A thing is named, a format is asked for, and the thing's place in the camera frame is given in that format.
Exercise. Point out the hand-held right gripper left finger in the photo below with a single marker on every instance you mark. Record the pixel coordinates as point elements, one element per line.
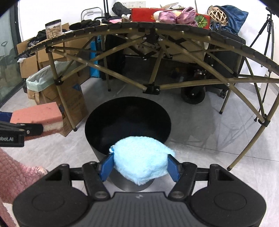
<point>106,168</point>

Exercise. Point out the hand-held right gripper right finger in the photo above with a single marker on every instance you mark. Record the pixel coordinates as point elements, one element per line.
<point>173,168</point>

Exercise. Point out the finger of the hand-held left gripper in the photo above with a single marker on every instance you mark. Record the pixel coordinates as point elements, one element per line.
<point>32,129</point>
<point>5,117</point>

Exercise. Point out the pink sponge block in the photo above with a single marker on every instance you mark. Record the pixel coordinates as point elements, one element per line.
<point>37,113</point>

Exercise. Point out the light blue fluffy cloth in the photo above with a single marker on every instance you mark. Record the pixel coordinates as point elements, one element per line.
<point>141,161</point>

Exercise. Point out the black trash bin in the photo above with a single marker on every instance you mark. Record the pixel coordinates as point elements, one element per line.
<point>126,122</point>

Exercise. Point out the red cardboard box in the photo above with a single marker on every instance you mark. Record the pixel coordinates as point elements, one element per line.
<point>141,14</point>

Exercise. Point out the person's left forearm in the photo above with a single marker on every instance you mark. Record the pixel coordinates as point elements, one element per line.
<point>13,174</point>

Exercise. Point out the pale green bag liner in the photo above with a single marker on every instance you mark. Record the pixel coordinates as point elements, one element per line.
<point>41,80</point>

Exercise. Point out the cardboard box with blue print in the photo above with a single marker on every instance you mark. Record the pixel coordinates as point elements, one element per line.
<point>72,98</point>

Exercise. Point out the glass sliding door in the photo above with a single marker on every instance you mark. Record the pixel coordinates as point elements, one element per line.
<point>8,65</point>

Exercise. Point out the cardboard box with clothes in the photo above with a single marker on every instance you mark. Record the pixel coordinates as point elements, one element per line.
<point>28,67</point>

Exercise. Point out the plain cardboard box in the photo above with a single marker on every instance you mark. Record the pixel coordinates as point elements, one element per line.
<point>50,56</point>

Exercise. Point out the tan folding table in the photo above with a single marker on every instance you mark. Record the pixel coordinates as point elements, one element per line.
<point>151,89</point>

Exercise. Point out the pile of dark clothes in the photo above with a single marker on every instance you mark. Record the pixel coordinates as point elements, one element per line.
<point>37,38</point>

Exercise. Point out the clear snack jar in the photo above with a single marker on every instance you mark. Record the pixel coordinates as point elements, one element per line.
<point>53,30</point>

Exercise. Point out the black case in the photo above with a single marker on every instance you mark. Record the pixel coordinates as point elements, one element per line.
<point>113,59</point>

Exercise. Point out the black suitcase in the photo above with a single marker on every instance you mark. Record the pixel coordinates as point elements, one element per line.
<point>224,65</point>

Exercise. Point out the black gloves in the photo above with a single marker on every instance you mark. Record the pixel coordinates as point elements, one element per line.
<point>84,24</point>

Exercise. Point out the pink cloth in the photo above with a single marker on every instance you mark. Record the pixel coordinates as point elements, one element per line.
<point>115,20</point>

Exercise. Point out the black bag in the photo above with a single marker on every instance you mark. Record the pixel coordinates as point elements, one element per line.
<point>121,8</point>

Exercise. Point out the wicker ball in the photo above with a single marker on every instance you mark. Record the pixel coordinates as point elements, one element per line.
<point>218,14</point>

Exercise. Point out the brown open cardboard box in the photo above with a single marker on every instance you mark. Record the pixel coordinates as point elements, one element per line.
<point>172,6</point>

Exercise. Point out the dark blue bag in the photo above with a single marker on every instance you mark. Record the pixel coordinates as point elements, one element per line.
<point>236,17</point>

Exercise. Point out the silver folding stool frame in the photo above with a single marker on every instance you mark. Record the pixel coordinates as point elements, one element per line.
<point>91,8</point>

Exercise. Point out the white wall socket panel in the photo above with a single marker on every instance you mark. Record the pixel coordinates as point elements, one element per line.
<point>137,4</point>

